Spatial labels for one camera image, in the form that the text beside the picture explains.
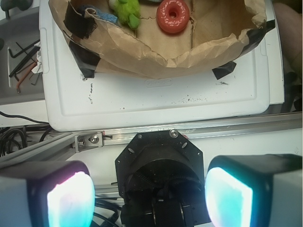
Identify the green plush toy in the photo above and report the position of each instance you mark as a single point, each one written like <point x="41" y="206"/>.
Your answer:
<point x="127" y="11"/>

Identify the aluminium extrusion rail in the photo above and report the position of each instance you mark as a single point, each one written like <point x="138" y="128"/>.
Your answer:
<point x="260" y="134"/>

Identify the blue sponge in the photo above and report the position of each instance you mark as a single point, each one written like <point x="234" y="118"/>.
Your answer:
<point x="107" y="16"/>

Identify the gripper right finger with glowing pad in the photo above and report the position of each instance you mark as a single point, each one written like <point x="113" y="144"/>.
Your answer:
<point x="255" y="190"/>

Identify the brown paper bag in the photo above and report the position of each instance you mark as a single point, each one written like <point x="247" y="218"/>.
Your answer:
<point x="217" y="33"/>

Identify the red donut toy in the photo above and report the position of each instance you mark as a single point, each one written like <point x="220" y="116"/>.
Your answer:
<point x="172" y="16"/>

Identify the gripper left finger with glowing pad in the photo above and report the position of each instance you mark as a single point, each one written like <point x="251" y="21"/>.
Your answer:
<point x="46" y="194"/>

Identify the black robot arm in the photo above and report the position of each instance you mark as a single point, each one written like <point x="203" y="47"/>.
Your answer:
<point x="161" y="178"/>

